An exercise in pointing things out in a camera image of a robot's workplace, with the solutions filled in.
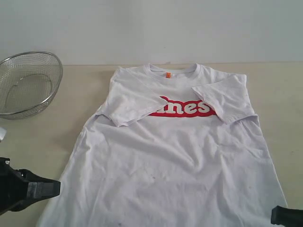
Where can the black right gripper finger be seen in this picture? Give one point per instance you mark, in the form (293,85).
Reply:
(286,216)

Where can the white t-shirt with red print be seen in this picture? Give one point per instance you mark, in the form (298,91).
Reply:
(169,148)

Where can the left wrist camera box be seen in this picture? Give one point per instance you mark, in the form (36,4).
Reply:
(2,133)

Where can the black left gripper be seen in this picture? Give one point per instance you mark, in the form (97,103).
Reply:
(18,186)

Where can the metal wire mesh basket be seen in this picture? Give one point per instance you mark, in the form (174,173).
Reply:
(29,82)

